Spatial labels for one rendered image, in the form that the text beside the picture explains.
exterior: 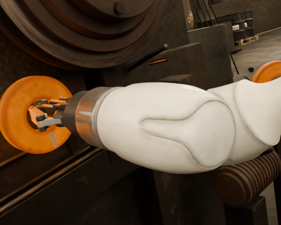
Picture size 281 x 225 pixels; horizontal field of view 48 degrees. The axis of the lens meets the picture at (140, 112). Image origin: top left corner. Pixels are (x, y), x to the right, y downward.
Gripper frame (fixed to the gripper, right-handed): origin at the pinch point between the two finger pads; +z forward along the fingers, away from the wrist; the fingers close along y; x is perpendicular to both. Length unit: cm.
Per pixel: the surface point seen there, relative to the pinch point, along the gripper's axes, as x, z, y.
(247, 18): -33, 480, 990
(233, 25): -44, 491, 919
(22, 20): 16.4, -0.3, 1.3
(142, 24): 11.8, -2.4, 29.6
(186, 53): 0, 8, 58
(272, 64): -6, -17, 67
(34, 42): 12.1, -0.5, 2.5
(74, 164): -14.0, -1.6, 3.9
